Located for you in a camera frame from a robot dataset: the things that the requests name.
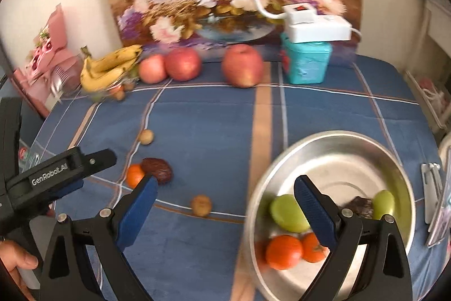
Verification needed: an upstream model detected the large red apple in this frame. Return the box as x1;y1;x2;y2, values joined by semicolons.
222;44;264;89

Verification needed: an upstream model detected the round metal plate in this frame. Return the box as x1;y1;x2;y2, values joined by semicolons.
244;130;417;301

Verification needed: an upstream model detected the wrinkled brown date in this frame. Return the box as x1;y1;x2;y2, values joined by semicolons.
345;196;375;220
141;157;173;185

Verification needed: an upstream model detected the small orange mandarin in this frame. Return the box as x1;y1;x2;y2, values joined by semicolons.
301;232;330;263
266;234;304;271
126;164;146;189

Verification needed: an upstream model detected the large green jujube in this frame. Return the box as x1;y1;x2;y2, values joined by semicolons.
270;194;311;233

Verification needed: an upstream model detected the white furniture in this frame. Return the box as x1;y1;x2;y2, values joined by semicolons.
403;0;451;139

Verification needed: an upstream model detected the pink flower bouquet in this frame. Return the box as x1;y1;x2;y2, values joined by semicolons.
12;3;83;118

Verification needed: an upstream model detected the small green jujube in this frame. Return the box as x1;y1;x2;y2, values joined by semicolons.
372;190;395;220

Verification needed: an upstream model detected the yellow banana bunch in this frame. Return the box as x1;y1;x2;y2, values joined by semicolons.
80;44;143;92

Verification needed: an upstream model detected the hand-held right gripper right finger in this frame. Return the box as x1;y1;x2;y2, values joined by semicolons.
293;175;413;301

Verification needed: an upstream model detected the clear glass mug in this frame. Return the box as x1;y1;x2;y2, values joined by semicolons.
19;146;46;175

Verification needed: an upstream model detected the person's left hand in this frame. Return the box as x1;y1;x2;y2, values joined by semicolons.
0;240;39;301

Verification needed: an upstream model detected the blue plaid tablecloth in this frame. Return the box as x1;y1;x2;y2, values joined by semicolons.
19;52;445;301

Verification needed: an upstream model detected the teal tin box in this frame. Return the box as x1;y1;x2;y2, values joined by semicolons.
280;32;333;85

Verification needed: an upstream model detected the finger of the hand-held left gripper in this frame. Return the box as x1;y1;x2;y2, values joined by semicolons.
7;147;118;203
42;179;84;207

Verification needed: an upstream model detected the white plastic object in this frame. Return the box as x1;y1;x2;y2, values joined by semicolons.
421;162;444;247

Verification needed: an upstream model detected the pale pink apple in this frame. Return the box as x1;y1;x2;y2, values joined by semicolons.
138;54;167;84

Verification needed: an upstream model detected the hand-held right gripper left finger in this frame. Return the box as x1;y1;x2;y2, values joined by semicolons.
39;175;159;301

